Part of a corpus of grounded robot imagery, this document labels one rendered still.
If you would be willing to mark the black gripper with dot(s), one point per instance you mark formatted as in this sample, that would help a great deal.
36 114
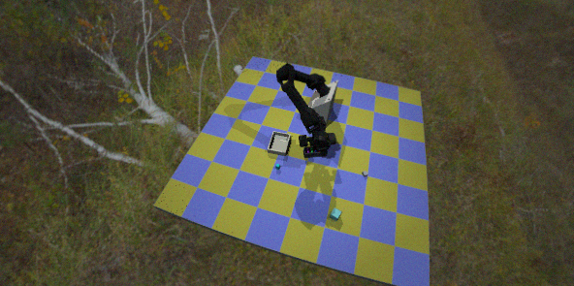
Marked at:
303 139

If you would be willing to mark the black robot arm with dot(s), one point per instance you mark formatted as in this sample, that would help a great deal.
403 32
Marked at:
309 116

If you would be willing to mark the teal cube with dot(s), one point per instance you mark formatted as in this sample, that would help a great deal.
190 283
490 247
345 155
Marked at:
335 214

